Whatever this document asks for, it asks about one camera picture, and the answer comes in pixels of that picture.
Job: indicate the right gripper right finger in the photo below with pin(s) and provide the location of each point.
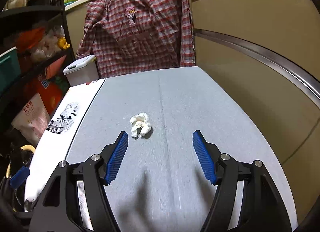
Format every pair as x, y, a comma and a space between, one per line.
246, 198

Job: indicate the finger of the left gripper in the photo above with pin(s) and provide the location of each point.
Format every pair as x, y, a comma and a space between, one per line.
19, 177

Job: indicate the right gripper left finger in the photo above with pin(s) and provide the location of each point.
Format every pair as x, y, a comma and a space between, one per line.
74, 198

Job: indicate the white tissue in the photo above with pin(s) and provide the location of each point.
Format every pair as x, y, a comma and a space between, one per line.
140, 125

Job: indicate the round trash can black liner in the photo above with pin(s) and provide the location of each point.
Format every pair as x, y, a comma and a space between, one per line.
19, 157

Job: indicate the beige kitchen cabinet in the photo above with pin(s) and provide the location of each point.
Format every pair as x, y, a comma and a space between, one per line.
265, 55

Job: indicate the white patterned cloth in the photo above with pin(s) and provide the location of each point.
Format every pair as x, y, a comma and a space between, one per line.
57, 138

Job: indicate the pink white bag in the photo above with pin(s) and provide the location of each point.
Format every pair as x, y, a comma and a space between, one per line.
32, 120

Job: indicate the green plastic storage box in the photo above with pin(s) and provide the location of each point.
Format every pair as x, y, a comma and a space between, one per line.
9, 67

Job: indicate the white lidded bin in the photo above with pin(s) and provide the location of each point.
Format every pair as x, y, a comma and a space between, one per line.
83, 70

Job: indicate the yellow toy figure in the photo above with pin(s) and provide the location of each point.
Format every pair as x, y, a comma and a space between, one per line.
62, 43

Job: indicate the black metal shelf rack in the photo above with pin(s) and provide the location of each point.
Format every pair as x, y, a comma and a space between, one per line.
20, 20

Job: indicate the red plaid shirt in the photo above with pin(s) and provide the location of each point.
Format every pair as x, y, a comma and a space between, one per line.
129, 36

